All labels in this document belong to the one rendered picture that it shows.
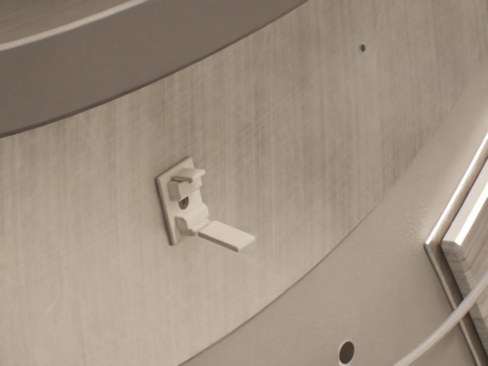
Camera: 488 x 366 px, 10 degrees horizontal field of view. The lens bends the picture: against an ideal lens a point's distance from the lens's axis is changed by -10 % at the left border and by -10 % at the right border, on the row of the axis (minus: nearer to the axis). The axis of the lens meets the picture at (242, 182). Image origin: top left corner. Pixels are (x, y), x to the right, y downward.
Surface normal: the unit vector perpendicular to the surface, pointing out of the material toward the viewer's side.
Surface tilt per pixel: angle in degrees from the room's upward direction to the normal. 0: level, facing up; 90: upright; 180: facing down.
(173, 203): 90
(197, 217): 90
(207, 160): 90
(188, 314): 90
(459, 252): 116
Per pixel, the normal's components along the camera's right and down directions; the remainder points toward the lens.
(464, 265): 0.19, 0.55
